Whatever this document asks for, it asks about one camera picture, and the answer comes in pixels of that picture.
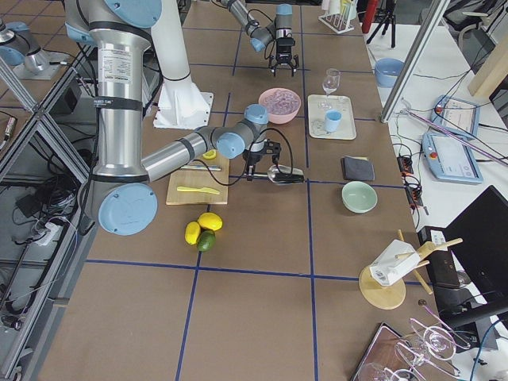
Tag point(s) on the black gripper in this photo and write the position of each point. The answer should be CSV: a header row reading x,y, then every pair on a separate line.
x,y
252,157
282,51

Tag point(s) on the silver metal ice scoop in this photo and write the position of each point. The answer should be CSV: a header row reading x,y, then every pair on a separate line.
x,y
280,175

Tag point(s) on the clear ice cubes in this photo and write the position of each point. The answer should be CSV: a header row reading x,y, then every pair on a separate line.
x,y
281,102

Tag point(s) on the light blue cup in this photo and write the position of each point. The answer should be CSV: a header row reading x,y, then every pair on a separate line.
x,y
332,120

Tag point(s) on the yellow plastic knife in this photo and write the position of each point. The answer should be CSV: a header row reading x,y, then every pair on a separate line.
x,y
204,190

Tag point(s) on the lemon half slice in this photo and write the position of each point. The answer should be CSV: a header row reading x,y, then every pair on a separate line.
x,y
210,155

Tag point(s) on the wooden cutting board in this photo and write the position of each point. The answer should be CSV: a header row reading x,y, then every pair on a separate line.
x,y
196,178

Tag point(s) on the pink bowl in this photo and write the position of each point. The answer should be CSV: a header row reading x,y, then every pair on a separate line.
x,y
279,119

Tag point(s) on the silver knife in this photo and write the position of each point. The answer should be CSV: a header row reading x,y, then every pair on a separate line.
x,y
201,167

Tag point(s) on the clear wine glass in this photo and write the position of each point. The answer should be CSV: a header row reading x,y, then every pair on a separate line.
x,y
329,85

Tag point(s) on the yellow lemon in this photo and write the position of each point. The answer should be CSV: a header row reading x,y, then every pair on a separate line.
x,y
192,232
210,221

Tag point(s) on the cream serving tray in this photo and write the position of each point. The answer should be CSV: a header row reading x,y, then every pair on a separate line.
x,y
318,105

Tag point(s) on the white rack with cups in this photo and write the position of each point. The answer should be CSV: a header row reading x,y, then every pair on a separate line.
x,y
338,15

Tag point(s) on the green lime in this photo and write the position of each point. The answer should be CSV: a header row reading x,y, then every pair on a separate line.
x,y
206,240

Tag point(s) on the dark grey folded cloth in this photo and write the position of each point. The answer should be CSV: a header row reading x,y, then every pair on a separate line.
x,y
355,168

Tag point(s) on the blue bowl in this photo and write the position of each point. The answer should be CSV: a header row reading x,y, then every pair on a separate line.
x,y
387,71

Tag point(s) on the light green bowl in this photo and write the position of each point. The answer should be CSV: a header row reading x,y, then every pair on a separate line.
x,y
359,197

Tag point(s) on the white carton box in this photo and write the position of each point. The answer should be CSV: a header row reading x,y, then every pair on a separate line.
x,y
396,260

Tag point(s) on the teach pendant far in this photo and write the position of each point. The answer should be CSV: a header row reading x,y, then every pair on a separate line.
x,y
459,116

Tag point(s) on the teach pendant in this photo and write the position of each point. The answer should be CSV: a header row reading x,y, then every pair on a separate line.
x,y
459,116
449,160

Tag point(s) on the wooden mug tree stand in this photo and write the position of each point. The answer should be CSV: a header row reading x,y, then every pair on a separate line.
x,y
389,298

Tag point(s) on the teach pendant near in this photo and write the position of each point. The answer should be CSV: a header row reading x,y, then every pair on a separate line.
x,y
449,160

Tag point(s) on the black monitor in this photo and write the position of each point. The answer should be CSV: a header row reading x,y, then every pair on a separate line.
x,y
483,253

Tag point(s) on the hanging wine glasses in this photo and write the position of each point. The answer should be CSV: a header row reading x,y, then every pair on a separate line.
x,y
425,351

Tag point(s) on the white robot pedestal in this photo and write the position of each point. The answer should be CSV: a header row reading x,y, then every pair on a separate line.
x,y
181,104

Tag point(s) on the black camera tripod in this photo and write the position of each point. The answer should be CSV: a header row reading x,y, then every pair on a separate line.
x,y
385,13

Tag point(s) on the aluminium frame post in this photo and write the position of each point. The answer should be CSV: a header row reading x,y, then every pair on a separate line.
x,y
432,20

